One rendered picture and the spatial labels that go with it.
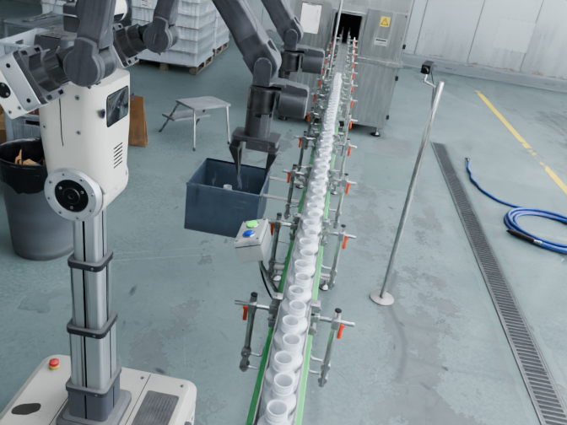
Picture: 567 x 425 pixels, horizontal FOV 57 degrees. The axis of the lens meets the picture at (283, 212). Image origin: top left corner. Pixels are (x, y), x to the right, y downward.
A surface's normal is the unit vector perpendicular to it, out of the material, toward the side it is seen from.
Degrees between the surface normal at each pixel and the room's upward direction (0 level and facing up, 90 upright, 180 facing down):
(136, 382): 0
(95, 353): 90
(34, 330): 0
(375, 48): 90
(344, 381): 0
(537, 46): 90
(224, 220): 90
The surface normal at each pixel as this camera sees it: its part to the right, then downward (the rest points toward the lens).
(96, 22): -0.03, 0.35
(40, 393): 0.14, -0.89
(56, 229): 0.68, 0.47
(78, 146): -0.15, 0.58
